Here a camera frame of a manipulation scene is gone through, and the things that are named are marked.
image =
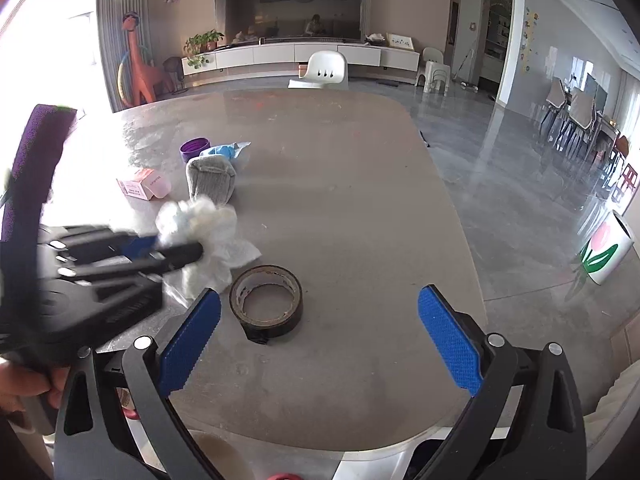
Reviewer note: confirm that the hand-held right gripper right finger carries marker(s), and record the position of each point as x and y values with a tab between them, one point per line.
450	340

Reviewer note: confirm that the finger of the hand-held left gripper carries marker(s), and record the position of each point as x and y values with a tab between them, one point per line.
137	247
175	255

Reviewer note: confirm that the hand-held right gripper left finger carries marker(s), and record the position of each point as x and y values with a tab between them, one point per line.
192	335

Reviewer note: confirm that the black tape roll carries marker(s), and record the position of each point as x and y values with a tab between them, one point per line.
295	305

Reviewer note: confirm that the white square trash bin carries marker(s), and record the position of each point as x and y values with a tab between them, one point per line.
360	465

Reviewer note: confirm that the person's left hand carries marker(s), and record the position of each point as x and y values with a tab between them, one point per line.
57	385

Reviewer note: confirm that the clear plastic wrapper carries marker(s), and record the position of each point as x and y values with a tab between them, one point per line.
175	292

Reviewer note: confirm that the pink carton box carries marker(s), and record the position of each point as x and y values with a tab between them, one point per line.
145	185

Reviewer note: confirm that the grey sponge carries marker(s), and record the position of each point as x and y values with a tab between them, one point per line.
210	180

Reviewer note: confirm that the purple round lid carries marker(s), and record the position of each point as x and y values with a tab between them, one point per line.
195	147

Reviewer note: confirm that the light blue packet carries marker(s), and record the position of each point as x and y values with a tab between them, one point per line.
222	150

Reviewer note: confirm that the beige coffee table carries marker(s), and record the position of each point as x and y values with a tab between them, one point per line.
350	210

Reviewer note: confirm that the orange dinosaur toy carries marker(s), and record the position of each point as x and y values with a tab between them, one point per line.
140	75

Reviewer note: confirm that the white flower printed bin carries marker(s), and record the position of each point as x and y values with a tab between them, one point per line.
602	250

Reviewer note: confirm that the white sofa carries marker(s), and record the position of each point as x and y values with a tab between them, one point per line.
615	410

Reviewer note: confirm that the brown ball on stand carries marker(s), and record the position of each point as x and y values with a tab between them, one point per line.
172	67

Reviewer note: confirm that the green potted plant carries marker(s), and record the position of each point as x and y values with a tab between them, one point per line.
202	42

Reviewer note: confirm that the red and white box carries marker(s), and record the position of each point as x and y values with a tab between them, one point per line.
302	70

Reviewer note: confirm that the white television cabinet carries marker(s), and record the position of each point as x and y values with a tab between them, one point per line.
300	55

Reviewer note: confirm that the grey curtain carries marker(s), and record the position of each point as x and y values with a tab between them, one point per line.
112	10

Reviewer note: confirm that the white plastic chair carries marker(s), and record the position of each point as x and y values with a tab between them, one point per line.
325	67

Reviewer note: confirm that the dining table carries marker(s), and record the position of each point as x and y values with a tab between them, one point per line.
607	130

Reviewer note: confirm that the grey dining chair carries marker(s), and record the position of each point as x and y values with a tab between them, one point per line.
555	97
582	110

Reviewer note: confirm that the stacked white stools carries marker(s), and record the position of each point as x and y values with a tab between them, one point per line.
435	72

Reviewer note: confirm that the large black television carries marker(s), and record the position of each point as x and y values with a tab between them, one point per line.
290	10

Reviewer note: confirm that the white mop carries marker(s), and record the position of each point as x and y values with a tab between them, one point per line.
462	67

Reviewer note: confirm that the small basket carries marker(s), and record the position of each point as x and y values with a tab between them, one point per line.
375	37

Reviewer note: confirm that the white picture frame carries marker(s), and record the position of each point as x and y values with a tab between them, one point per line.
402	40

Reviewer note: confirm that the colourful wall stickers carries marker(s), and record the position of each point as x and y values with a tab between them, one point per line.
529	35

